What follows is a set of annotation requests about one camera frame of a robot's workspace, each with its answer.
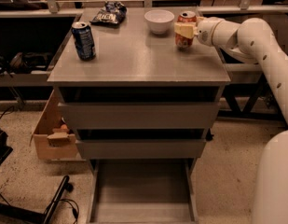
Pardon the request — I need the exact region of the cardboard box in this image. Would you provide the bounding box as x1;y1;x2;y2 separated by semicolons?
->
33;92;78;160

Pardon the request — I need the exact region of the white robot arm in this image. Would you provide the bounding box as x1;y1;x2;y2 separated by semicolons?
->
174;17;288;224

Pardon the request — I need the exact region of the middle drawer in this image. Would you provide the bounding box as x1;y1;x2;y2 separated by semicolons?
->
76;139;206;160

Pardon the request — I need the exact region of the top drawer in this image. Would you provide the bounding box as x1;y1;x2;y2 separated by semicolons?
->
59;103;218;129

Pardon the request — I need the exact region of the white bowl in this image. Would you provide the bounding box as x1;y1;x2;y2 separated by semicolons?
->
144;9;174;35

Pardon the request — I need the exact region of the black cable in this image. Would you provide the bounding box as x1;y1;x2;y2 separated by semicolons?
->
44;198;80;224

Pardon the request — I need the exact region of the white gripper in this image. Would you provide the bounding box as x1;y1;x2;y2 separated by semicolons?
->
174;16;224;47

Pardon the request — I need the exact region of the orange soda can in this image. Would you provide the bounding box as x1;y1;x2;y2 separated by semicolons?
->
174;10;197;49

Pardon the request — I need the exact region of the blue soda can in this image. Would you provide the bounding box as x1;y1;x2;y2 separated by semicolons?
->
71;21;96;61

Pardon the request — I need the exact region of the grey drawer cabinet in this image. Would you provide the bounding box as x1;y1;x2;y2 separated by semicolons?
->
47;7;233;224

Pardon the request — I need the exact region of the open bottom drawer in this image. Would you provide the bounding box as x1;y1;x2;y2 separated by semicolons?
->
87;160;199;224

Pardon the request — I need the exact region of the dark chip bag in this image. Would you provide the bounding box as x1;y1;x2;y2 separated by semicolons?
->
90;1;127;26

